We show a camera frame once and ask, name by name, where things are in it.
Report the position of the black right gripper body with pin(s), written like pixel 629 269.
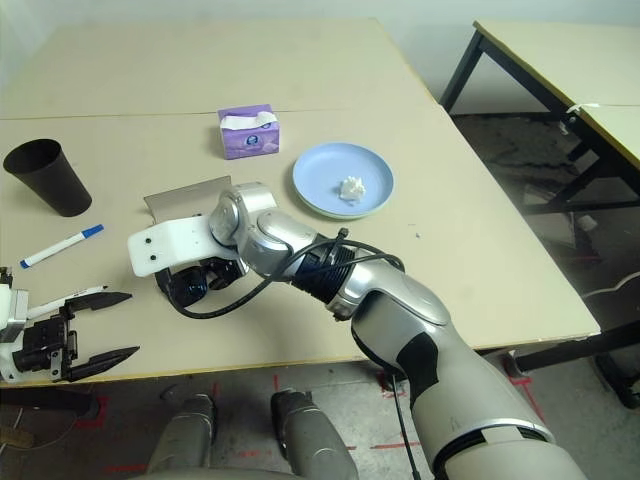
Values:
pixel 225 272

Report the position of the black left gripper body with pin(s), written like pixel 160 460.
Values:
pixel 42 345

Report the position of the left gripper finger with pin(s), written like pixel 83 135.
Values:
pixel 100 301
pixel 100 362

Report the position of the black sunglasses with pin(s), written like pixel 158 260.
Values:
pixel 192 291

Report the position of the white marker black tip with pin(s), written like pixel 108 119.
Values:
pixel 50 304

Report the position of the grey glasses case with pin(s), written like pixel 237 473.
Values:
pixel 185 197

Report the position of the blue plate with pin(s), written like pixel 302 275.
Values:
pixel 320 180

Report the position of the white tissue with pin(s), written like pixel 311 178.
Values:
pixel 351 189

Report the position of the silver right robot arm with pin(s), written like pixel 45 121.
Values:
pixel 400 310

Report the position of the white marker blue cap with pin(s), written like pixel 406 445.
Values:
pixel 60 247

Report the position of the brown wooden block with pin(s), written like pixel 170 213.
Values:
pixel 15 439

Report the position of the grey robot left leg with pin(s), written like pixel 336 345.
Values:
pixel 185 435

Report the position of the grey robot leg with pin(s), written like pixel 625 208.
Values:
pixel 185 435
pixel 312 440

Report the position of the black plastic cup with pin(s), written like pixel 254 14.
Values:
pixel 50 180

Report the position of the green plate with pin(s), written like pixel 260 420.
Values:
pixel 345 216

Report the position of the purple tissue box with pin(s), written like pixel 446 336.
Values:
pixel 250 140

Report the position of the beige robot torso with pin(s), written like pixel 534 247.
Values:
pixel 210 474

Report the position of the grey robot right leg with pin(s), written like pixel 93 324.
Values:
pixel 312 440

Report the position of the small white floor object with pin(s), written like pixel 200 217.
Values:
pixel 588 222

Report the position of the white plastic tie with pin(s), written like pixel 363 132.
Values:
pixel 582 107

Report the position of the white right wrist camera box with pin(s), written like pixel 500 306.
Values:
pixel 170 245

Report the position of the beige side table black frame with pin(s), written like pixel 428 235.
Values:
pixel 550 60
pixel 620 132

